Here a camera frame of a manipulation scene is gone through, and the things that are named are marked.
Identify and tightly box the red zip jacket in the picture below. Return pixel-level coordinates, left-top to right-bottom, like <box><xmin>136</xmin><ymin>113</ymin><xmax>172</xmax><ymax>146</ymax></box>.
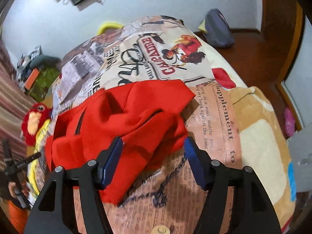
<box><xmin>45</xmin><ymin>80</ymin><xmax>195</xmax><ymax>205</ymax></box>

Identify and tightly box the person left hand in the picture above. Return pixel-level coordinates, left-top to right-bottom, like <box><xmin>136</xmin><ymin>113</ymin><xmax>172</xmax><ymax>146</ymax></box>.
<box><xmin>8</xmin><ymin>182</ymin><xmax>29</xmax><ymax>199</ymax></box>

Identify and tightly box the yellow printed cloth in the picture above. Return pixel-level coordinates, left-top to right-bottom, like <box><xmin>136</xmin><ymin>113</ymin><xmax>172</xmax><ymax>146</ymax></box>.
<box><xmin>27</xmin><ymin>119</ymin><xmax>51</xmax><ymax>199</ymax></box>

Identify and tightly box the red plush bird toy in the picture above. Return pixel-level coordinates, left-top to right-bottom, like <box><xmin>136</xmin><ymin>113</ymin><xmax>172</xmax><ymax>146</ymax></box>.
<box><xmin>21</xmin><ymin>103</ymin><xmax>52</xmax><ymax>146</ymax></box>

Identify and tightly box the striped pink curtain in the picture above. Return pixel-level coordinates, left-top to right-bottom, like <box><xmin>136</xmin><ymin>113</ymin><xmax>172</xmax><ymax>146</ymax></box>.
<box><xmin>0</xmin><ymin>42</ymin><xmax>35</xmax><ymax>160</ymax></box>

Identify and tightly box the white drawer cabinet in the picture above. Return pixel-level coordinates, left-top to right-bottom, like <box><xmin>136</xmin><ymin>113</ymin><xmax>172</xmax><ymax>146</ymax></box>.
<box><xmin>287</xmin><ymin>124</ymin><xmax>312</xmax><ymax>192</ymax></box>

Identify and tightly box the newspaper print bed cover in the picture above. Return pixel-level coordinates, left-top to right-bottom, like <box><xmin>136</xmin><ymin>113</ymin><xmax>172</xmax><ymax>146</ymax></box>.
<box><xmin>52</xmin><ymin>16</ymin><xmax>242</xmax><ymax>233</ymax></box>

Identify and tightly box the orange box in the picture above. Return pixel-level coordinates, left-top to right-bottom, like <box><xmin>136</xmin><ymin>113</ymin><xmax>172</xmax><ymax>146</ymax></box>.
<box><xmin>24</xmin><ymin>68</ymin><xmax>40</xmax><ymax>90</ymax></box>

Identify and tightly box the green patterned bag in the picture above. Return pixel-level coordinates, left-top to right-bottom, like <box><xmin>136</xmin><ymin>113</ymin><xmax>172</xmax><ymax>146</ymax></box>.
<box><xmin>28</xmin><ymin>66</ymin><xmax>60</xmax><ymax>103</ymax></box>

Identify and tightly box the dark green pillow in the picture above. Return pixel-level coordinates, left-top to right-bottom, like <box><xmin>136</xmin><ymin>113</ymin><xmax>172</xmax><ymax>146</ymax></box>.
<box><xmin>29</xmin><ymin>54</ymin><xmax>61</xmax><ymax>69</ymax></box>

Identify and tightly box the yellow foam tube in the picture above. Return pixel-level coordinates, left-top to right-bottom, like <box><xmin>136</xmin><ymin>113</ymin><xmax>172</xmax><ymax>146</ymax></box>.
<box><xmin>97</xmin><ymin>22</ymin><xmax>124</xmax><ymax>35</ymax></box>

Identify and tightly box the blue grey backpack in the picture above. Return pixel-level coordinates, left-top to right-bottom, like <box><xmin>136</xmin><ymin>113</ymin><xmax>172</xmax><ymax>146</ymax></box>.
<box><xmin>204</xmin><ymin>9</ymin><xmax>234</xmax><ymax>48</ymax></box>

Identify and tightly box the brown wooden door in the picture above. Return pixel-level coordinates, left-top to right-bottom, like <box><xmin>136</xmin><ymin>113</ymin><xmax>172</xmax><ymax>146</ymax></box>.
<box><xmin>261</xmin><ymin>0</ymin><xmax>305</xmax><ymax>85</ymax></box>

